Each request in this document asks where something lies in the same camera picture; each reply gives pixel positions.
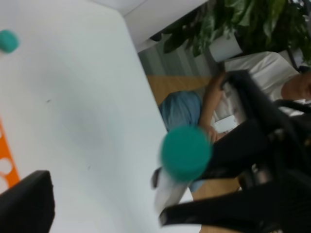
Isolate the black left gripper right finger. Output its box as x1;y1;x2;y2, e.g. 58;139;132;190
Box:
159;184;311;233

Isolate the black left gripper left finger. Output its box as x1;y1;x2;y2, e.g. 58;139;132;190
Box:
0;170;55;233

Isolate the green-capped test tube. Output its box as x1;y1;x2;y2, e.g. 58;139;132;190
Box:
152;126;212;213

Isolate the orange test tube rack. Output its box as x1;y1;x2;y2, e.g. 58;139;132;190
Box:
0;122;20;193

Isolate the seated person in white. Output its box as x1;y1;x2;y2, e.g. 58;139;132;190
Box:
159;52;311;189

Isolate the white plant pot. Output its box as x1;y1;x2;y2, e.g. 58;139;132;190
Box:
209;34;242;63

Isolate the green potted plant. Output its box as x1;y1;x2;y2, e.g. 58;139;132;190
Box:
151;0;311;64

